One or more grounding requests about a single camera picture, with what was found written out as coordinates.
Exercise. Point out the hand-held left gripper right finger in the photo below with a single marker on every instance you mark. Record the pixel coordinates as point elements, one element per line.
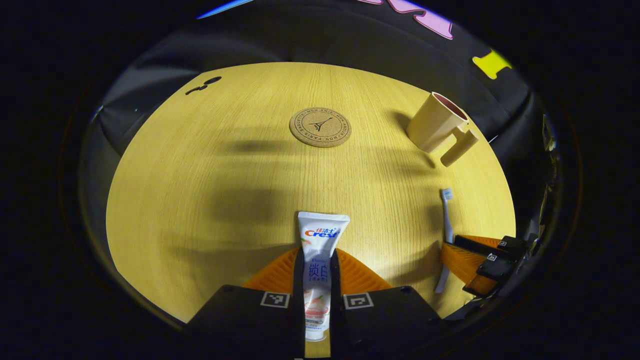
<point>385,320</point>

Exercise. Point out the black backdrop cloth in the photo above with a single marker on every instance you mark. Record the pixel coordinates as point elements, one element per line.
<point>300,40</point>

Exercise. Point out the round cork coaster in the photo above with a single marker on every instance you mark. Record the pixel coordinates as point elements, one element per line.
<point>320,127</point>

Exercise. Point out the beige cup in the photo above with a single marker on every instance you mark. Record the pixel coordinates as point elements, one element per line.
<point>432,125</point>

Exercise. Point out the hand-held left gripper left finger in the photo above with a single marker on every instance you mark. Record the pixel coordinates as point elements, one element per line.
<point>250,320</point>

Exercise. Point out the white toothpaste tube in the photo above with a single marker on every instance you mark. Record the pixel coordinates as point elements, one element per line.
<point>320,235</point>

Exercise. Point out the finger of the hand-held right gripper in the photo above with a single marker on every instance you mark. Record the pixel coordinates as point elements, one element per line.
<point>465,265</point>
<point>480,245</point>

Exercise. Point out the white toothbrush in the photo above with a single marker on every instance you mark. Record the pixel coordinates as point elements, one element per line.
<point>447,215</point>

